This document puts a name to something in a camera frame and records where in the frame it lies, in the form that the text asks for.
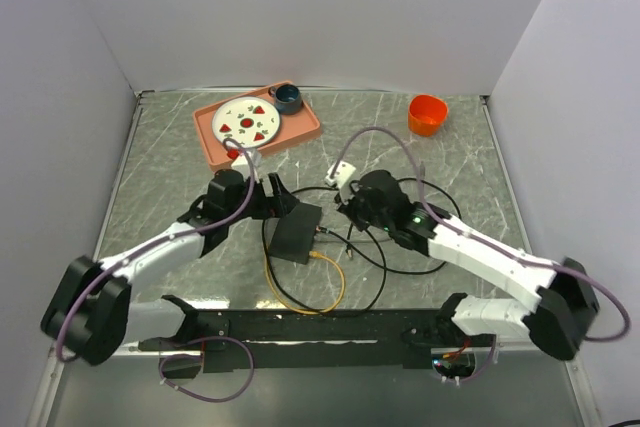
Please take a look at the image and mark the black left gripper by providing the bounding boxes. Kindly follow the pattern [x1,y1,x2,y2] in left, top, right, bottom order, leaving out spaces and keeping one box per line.
[225,172,299,224]

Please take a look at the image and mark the black network switch box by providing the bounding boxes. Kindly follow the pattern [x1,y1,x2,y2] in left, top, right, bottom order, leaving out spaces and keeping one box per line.
[268,202,322,264]

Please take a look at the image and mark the yellow ethernet cable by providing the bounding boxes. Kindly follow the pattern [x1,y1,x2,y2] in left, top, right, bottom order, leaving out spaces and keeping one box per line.
[263,249,347,316]

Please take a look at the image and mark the long black ethernet cable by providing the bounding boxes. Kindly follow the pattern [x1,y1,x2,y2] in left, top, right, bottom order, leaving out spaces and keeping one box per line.
[260,177,464,316]

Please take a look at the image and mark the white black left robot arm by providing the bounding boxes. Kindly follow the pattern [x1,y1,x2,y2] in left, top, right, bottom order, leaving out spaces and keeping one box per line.
[40,169,299,366]

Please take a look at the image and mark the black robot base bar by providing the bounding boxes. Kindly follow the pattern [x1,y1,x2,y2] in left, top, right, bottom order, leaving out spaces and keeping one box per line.
[138,309,493,373]

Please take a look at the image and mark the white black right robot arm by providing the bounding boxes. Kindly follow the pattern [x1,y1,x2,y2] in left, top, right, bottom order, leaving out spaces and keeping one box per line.
[325,163,599,361]

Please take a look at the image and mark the white plate with strawberries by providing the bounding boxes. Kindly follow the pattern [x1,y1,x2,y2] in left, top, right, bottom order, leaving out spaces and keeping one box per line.
[211,96,281,149]

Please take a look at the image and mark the dark blue mug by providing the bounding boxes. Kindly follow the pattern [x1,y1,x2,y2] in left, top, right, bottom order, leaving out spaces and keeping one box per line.
[269,83,302,115]

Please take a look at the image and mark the orange plastic cup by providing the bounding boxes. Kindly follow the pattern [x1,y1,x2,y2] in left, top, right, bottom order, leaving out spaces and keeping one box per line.
[408,94,449,137]

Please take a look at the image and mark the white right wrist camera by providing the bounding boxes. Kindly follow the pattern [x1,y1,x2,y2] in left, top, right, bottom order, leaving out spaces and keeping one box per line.
[324,161,357,204]

